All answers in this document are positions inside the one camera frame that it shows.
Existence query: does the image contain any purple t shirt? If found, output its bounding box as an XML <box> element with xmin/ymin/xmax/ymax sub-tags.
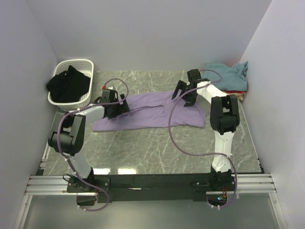
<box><xmin>92</xmin><ymin>91</ymin><xmax>206</xmax><ymax>132</ymax></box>

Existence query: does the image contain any teal folded t shirt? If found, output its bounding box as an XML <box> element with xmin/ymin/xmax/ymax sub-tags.
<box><xmin>205</xmin><ymin>62</ymin><xmax>248</xmax><ymax>92</ymax></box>

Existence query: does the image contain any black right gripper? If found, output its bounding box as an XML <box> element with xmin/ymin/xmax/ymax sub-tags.
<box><xmin>172</xmin><ymin>81</ymin><xmax>197</xmax><ymax>107</ymax></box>

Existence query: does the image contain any tan folded t shirt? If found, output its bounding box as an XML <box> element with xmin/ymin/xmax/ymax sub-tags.
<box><xmin>235</xmin><ymin>94</ymin><xmax>244</xmax><ymax>101</ymax></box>

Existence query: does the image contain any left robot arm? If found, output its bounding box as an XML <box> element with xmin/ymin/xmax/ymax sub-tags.
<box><xmin>48</xmin><ymin>88</ymin><xmax>130</xmax><ymax>192</ymax></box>

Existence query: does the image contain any aluminium rail frame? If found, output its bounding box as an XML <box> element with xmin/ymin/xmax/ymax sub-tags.
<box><xmin>13</xmin><ymin>114</ymin><xmax>278</xmax><ymax>229</ymax></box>

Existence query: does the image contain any black t shirt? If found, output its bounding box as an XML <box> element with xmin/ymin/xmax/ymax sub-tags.
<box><xmin>46</xmin><ymin>65</ymin><xmax>91</xmax><ymax>103</ymax></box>

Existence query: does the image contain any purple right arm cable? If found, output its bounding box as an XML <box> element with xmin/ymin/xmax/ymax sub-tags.
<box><xmin>168</xmin><ymin>69</ymin><xmax>239</xmax><ymax>210</ymax></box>

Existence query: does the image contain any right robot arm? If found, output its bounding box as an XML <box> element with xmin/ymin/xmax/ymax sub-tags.
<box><xmin>172</xmin><ymin>69</ymin><xmax>240</xmax><ymax>190</ymax></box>

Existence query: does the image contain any red folded t shirt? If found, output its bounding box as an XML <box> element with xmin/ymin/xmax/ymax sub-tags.
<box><xmin>224</xmin><ymin>91</ymin><xmax>246</xmax><ymax>94</ymax></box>

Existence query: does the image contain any white laundry basket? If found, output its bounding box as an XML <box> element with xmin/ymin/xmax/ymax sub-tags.
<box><xmin>46</xmin><ymin>59</ymin><xmax>94</xmax><ymax>110</ymax></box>

